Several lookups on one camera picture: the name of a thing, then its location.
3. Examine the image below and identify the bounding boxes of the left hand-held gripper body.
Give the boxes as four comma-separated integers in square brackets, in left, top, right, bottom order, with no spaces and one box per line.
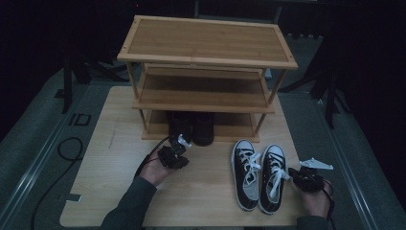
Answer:
[157,133,192,171]

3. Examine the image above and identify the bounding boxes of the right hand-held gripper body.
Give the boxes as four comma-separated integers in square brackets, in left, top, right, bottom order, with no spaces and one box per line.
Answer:
[292,156,335,194]

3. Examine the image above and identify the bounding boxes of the black white canvas sneaker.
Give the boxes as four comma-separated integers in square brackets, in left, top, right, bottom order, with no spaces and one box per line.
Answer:
[257,143,287,216]
[230,138,262,213]

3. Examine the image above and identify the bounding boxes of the wooden shoe rack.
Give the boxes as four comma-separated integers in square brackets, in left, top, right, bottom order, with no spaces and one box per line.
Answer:
[116,14,299,144]

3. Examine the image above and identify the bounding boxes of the person's left hand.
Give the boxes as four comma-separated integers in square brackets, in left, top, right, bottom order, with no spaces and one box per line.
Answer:
[139,150,175,188]

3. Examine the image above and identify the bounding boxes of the person's right hand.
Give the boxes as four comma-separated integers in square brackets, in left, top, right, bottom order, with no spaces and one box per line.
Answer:
[299,180,333,219]

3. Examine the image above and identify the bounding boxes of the black metal stand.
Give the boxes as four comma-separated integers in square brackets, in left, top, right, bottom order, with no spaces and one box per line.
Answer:
[279,67,354,129]
[61,53,129,115]

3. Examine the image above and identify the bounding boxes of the black tape piece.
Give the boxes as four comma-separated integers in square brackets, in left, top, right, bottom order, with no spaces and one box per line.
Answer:
[58,193,82,203]

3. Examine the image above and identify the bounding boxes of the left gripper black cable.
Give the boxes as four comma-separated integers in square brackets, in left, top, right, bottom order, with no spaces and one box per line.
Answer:
[135,136,170,177]

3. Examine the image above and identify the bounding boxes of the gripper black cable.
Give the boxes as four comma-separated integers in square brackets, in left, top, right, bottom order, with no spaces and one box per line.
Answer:
[321,179,337,230]
[135,136,170,177]

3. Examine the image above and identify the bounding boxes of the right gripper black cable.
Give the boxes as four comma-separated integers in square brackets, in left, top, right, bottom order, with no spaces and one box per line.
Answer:
[321,179,337,230]

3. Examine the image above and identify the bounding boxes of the aluminium floor cross rail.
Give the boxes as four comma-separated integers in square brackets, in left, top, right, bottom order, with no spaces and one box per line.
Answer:
[279,90,322,97]

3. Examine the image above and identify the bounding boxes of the black floor cable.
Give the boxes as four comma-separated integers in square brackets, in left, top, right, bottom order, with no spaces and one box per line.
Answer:
[31,137,84,230]

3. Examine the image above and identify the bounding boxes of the grey metal frame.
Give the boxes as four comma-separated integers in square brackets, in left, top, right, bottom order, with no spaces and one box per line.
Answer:
[193,0,284,25]

